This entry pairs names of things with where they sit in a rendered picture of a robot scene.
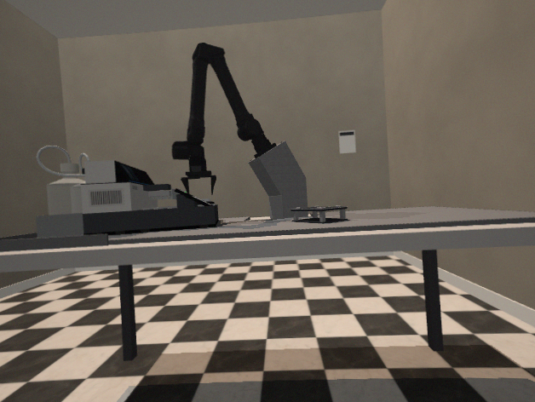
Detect grey bottle with cap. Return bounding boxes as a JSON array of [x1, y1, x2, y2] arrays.
[[47, 164, 85, 215]]

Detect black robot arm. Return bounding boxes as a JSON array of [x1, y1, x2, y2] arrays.
[[172, 43, 277, 172]]

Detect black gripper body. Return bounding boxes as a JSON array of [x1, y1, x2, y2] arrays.
[[182, 170, 216, 179]]

